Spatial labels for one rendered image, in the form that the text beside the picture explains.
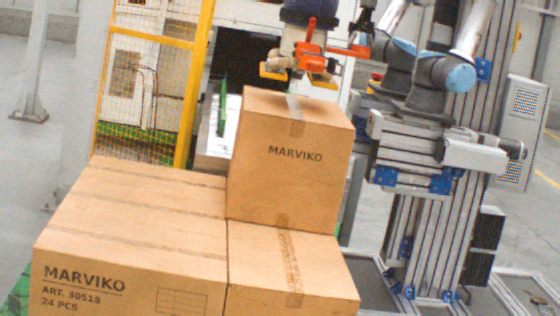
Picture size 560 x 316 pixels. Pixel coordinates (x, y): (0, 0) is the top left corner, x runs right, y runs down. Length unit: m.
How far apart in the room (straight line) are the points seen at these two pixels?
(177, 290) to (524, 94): 1.67
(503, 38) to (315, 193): 1.03
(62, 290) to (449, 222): 1.69
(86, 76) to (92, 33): 0.24
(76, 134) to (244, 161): 1.64
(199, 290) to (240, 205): 0.62
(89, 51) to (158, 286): 2.10
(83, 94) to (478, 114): 2.10
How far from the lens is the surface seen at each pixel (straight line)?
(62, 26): 12.33
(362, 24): 3.29
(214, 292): 2.29
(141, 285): 2.29
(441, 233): 3.29
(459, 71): 2.81
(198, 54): 4.14
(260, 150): 2.77
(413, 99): 2.95
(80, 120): 4.21
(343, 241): 4.21
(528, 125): 3.25
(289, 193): 2.82
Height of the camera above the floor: 1.40
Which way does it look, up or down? 13 degrees down
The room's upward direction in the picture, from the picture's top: 11 degrees clockwise
